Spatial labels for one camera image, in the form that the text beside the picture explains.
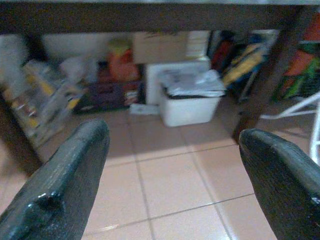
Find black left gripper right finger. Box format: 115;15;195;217
238;128;320;240

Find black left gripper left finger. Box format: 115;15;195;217
0;118;111;240

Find white metal rack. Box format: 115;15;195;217
259;91;320;166

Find clear plastic packaged goods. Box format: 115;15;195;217
4;59;83;148

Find dark purple box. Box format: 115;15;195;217
72;82;127;113

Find orange and green printed cloth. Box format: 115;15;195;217
273;12;320;101

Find yellow and blue bag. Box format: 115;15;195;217
222;37;270;87

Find white plastic storage bin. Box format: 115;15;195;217
159;69;227;128

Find orange bag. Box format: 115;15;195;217
107;48;140;83

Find brown cardboard box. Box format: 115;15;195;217
132;31;189;65

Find dark wooden table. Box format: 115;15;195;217
0;2;320;176

